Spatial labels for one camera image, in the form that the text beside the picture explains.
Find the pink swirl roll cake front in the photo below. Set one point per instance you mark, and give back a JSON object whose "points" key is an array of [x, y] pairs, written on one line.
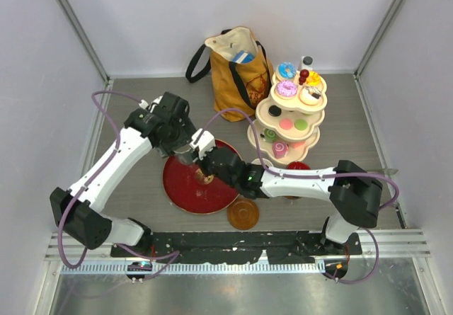
{"points": [[280, 149]]}

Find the three-tier cream cake stand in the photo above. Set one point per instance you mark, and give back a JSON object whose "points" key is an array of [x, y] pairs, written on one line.
{"points": [[292, 109]]}

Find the blue frosted donut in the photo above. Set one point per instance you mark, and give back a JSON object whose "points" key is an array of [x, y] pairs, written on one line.
{"points": [[286, 71]]}

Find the blue white box in bag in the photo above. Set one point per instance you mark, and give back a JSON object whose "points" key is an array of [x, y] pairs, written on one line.
{"points": [[243, 57]]}

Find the white bottle grey cap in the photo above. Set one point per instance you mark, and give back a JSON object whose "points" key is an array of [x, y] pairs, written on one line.
{"points": [[306, 63]]}

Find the brown wooden saucer front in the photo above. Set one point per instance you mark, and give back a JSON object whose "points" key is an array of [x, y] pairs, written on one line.
{"points": [[243, 214]]}

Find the round red lacquer tray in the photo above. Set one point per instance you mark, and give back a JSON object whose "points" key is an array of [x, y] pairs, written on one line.
{"points": [[192, 191]]}

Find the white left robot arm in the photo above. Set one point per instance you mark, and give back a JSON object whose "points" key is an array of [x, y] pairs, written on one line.
{"points": [[78, 210]]}

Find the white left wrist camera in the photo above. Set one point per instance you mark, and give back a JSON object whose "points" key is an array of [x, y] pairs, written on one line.
{"points": [[150, 106]]}

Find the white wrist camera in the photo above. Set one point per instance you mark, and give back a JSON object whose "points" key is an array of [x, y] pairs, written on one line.
{"points": [[150, 106], [201, 143]]}

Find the black sandwich cookie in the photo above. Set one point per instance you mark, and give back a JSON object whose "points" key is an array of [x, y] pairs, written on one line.
{"points": [[274, 111]]}

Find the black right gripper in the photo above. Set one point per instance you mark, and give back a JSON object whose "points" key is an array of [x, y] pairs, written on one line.
{"points": [[203, 162]]}

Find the purple sprinkled donut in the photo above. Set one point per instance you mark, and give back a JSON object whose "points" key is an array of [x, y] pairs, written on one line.
{"points": [[286, 89]]}

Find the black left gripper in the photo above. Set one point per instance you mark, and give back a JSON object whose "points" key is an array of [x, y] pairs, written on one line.
{"points": [[187, 132]]}

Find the pink swirl roll cake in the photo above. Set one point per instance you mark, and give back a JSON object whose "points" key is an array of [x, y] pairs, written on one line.
{"points": [[280, 149], [296, 145]]}

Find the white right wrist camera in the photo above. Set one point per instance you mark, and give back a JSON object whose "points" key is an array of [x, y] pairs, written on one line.
{"points": [[201, 143]]}

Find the pink sandwich cookie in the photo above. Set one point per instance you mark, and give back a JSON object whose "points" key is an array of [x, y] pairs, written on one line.
{"points": [[286, 124]]}

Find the light green ceramic mug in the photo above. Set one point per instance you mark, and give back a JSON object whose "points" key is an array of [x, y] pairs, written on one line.
{"points": [[267, 162]]}

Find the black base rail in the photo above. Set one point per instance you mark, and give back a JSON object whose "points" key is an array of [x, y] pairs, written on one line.
{"points": [[239, 248]]}

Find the green macaron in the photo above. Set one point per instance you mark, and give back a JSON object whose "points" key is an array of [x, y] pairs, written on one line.
{"points": [[301, 124]]}

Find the chocolate white frosted donut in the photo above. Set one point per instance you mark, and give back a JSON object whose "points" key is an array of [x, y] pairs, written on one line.
{"points": [[310, 95]]}

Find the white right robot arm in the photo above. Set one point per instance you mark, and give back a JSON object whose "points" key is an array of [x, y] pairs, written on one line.
{"points": [[355, 194]]}

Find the yellow frosted donut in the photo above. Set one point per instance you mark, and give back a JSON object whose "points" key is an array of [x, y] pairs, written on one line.
{"points": [[314, 79]]}

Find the green swirl roll cake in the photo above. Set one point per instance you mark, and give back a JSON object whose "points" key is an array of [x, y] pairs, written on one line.
{"points": [[269, 136]]}

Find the grey-green ceramic mug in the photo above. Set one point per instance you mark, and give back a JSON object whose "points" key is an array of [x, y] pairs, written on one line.
{"points": [[185, 155]]}

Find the red ceramic mug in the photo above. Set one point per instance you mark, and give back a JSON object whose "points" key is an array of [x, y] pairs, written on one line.
{"points": [[297, 165]]}

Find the yellow canvas tote bag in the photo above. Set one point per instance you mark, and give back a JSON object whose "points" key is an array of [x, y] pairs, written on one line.
{"points": [[240, 86]]}

